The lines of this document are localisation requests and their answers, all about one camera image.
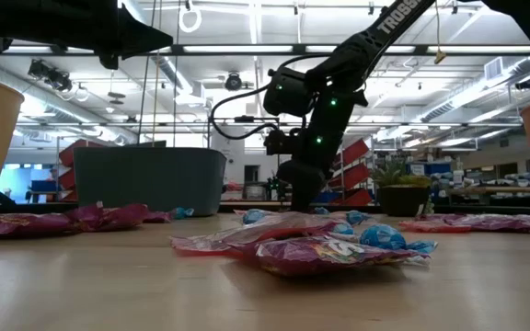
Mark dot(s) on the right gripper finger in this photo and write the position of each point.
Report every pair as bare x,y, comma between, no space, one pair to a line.
303,202

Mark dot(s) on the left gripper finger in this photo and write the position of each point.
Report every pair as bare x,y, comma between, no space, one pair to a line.
141,37

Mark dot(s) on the blue lollipop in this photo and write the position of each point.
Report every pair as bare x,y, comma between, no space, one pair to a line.
343,228
252,216
354,217
382,236
183,212
321,211

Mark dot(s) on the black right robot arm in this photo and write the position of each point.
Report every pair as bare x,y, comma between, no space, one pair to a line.
384,27

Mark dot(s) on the pink translucent candy pack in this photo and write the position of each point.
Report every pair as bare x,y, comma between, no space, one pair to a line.
246,234

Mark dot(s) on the blue storage bin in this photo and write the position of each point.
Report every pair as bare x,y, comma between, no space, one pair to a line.
327,197

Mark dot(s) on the red angled shelf rack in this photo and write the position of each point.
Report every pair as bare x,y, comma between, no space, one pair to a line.
354,172
69,172

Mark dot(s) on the potted succulent plant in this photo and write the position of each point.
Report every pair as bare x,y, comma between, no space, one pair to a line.
403,200

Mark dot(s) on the teal plastic bin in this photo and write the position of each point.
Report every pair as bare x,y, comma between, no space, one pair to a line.
154,179

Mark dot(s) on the black bar with light strips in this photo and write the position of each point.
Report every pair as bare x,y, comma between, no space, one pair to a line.
421,49

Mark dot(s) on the long wooden workbench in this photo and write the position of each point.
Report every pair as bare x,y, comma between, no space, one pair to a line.
495,189

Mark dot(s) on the white air vent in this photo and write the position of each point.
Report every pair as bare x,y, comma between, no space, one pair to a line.
493,69

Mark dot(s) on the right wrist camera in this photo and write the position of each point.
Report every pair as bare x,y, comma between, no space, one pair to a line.
278,141

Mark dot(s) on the black dome camera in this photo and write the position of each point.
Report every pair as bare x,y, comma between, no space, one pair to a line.
233,82

